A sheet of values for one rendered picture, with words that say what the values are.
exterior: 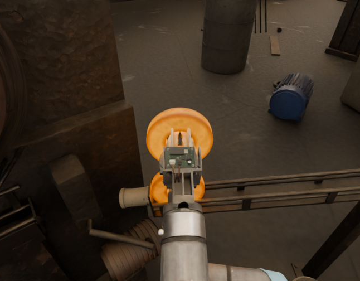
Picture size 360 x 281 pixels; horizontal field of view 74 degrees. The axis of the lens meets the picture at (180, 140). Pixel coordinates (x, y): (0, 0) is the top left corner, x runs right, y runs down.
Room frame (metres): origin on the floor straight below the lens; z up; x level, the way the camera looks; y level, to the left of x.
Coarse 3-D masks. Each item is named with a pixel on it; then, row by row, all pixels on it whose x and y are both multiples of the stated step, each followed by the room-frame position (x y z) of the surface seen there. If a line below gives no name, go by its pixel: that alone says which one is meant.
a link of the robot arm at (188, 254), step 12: (168, 240) 0.18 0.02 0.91; (180, 240) 0.18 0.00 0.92; (192, 240) 0.18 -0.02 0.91; (204, 240) 0.19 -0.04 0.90; (168, 252) 0.17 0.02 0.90; (180, 252) 0.16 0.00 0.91; (192, 252) 0.16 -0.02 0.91; (204, 252) 0.17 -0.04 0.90; (168, 264) 0.15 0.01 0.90; (180, 264) 0.15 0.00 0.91; (192, 264) 0.15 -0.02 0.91; (204, 264) 0.15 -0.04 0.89; (168, 276) 0.13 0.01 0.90; (180, 276) 0.13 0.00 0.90; (192, 276) 0.13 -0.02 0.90; (204, 276) 0.14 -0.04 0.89
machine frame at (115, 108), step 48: (0, 0) 0.54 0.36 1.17; (48, 0) 0.59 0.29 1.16; (96, 0) 0.65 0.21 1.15; (48, 48) 0.57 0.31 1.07; (96, 48) 0.64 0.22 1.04; (48, 96) 0.55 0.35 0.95; (96, 96) 0.62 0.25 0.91; (48, 144) 0.47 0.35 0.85; (96, 144) 0.55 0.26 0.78; (48, 192) 0.44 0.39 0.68; (96, 192) 0.52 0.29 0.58; (48, 240) 0.40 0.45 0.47; (96, 240) 0.48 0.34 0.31
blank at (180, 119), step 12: (180, 108) 0.45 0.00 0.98; (156, 120) 0.43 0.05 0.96; (168, 120) 0.42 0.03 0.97; (180, 120) 0.42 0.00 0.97; (192, 120) 0.42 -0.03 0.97; (204, 120) 0.43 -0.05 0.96; (156, 132) 0.42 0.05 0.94; (168, 132) 0.42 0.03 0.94; (192, 132) 0.42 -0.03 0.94; (204, 132) 0.42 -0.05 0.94; (156, 144) 0.42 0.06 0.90; (204, 144) 0.42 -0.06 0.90; (156, 156) 0.42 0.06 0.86; (204, 156) 0.42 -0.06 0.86
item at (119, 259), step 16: (144, 224) 0.43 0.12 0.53; (160, 224) 0.43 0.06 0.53; (112, 240) 0.37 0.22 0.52; (160, 240) 0.38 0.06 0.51; (112, 256) 0.32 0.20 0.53; (128, 256) 0.33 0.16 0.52; (144, 256) 0.33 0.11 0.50; (112, 272) 0.29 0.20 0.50; (128, 272) 0.29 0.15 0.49; (144, 272) 0.34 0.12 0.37
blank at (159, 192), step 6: (156, 174) 0.46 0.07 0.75; (156, 180) 0.43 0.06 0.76; (156, 186) 0.43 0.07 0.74; (162, 186) 0.43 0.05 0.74; (198, 186) 0.43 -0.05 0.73; (204, 186) 0.43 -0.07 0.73; (156, 192) 0.43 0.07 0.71; (162, 192) 0.43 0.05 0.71; (198, 192) 0.43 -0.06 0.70; (204, 192) 0.43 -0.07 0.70; (156, 198) 0.43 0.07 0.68; (162, 198) 0.43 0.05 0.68; (198, 198) 0.43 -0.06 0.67
